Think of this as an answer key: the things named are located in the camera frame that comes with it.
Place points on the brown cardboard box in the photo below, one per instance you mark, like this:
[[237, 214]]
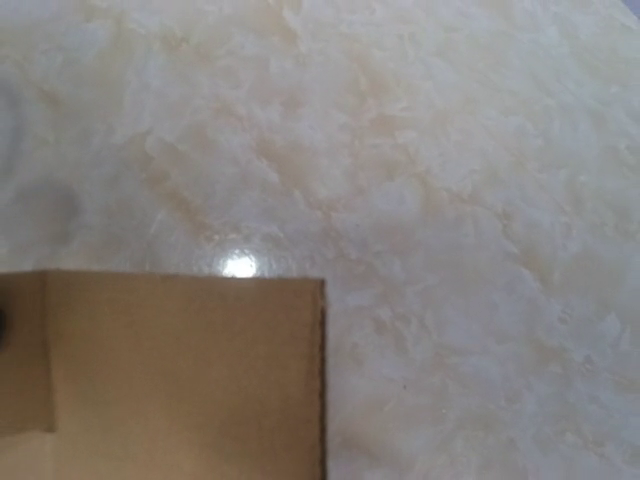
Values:
[[111, 375]]

